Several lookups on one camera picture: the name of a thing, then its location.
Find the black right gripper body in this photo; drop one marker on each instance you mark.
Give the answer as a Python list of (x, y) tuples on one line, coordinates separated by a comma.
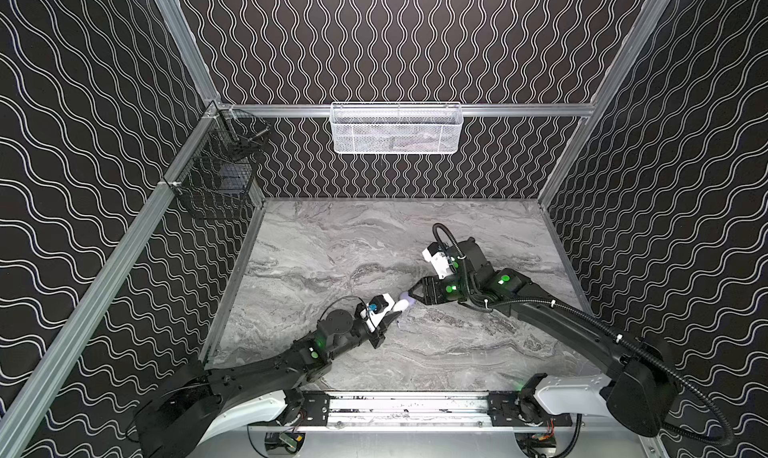
[(435, 289)]

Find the black wire basket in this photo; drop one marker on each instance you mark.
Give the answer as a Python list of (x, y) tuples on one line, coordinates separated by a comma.
[(216, 184)]

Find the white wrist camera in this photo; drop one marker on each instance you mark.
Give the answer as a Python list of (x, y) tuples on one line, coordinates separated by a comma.
[(376, 309), (438, 259)]

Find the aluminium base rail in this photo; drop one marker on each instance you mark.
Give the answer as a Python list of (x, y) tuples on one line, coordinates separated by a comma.
[(408, 409)]

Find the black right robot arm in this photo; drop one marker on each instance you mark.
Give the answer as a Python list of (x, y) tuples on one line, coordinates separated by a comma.
[(636, 384)]

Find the purple earbud charging case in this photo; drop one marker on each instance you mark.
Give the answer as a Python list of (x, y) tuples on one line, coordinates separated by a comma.
[(403, 304)]

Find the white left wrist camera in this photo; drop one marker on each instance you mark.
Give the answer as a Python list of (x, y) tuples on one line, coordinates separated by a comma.
[(376, 309)]

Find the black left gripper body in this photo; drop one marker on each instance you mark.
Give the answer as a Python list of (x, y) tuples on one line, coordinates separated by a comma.
[(377, 327)]

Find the white wire mesh basket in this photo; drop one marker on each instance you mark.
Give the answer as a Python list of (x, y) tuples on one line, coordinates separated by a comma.
[(391, 128)]

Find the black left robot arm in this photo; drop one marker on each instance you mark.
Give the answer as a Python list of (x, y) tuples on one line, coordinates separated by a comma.
[(173, 419)]

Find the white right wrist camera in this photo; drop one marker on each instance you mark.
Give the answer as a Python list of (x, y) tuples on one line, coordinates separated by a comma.
[(438, 259)]

